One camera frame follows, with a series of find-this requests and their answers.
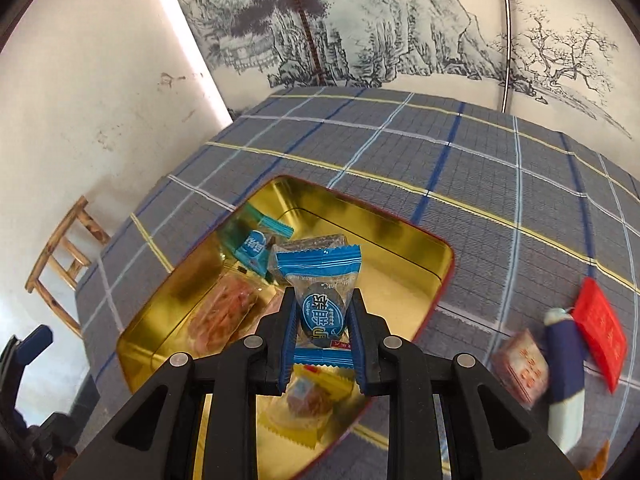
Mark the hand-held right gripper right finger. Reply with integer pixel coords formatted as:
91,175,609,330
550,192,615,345
347,295,583,480

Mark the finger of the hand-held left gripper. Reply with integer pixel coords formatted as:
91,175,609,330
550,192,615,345
0,324,54,367

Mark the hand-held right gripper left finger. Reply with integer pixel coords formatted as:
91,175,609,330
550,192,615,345
62,287,298,480

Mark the blue candy packet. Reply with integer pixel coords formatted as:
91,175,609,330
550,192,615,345
274,241,363,368
221,215,296,278

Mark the yellow snack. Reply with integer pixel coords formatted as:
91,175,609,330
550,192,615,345
257,365,358,451

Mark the red tin box gold inside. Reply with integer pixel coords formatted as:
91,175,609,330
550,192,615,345
116,175,456,480

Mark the clear red-print cake packet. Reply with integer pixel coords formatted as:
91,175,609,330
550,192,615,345
491,329,551,408

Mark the navy and white snack packet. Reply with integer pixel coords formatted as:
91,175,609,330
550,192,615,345
542,306,591,456

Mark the red snack packet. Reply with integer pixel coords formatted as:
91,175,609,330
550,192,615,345
571,278,628,393

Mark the orange snack packet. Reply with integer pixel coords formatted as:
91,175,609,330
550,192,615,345
580,440,613,480

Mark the wooden stool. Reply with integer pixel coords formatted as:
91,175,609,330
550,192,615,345
25,195,111,338

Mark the grey plaid tablecloth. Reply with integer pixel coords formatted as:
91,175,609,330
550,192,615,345
75,86,640,480

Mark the landscape painted folding screen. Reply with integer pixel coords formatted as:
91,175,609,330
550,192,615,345
162,0,640,131

